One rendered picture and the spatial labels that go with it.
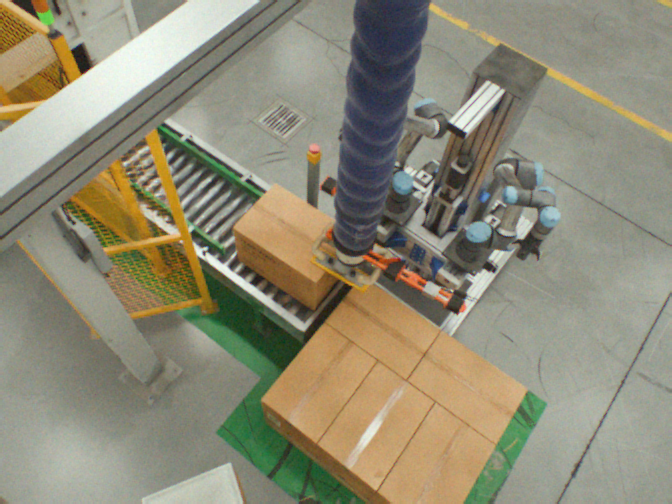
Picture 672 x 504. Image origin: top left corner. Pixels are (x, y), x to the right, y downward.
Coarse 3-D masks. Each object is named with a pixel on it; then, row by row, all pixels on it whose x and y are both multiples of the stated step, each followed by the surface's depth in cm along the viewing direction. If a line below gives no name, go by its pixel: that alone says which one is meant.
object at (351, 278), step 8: (320, 248) 306; (328, 256) 303; (320, 264) 301; (328, 264) 301; (328, 272) 301; (336, 272) 299; (352, 272) 297; (360, 272) 300; (344, 280) 298; (352, 280) 297; (360, 288) 296
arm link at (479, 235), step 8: (472, 224) 300; (480, 224) 299; (472, 232) 297; (480, 232) 297; (488, 232) 296; (464, 240) 306; (472, 240) 298; (480, 240) 296; (488, 240) 298; (472, 248) 304; (480, 248) 304; (488, 248) 302
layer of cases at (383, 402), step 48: (336, 336) 340; (384, 336) 342; (432, 336) 344; (288, 384) 324; (336, 384) 326; (384, 384) 328; (432, 384) 329; (480, 384) 331; (288, 432) 341; (336, 432) 313; (384, 432) 314; (432, 432) 316; (480, 432) 317; (384, 480) 302; (432, 480) 303
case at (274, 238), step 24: (288, 192) 340; (264, 216) 331; (288, 216) 332; (312, 216) 333; (240, 240) 333; (264, 240) 323; (288, 240) 324; (312, 240) 325; (264, 264) 339; (288, 264) 317; (312, 264) 317; (288, 288) 344; (312, 288) 321
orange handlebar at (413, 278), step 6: (372, 252) 293; (366, 258) 291; (378, 258) 292; (384, 258) 292; (378, 264) 290; (402, 276) 287; (414, 276) 287; (408, 282) 286; (414, 282) 285; (420, 282) 287; (426, 282) 286; (420, 288) 284; (444, 294) 284; (438, 300) 283; (444, 300) 282
